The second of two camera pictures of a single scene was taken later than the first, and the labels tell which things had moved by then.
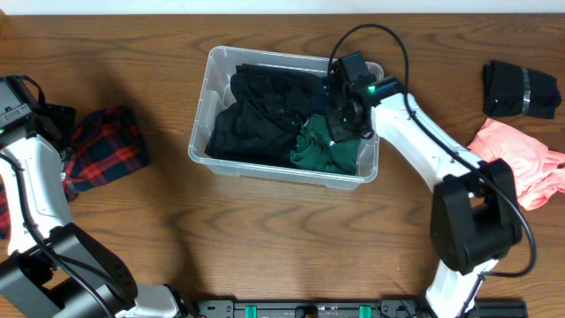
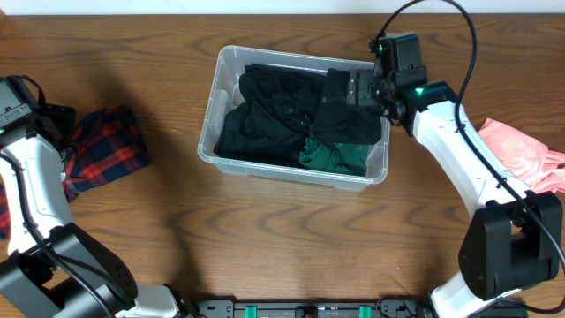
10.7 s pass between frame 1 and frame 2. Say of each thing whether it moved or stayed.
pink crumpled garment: stayed
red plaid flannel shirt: stayed
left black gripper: stayed
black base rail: stayed
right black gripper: moved
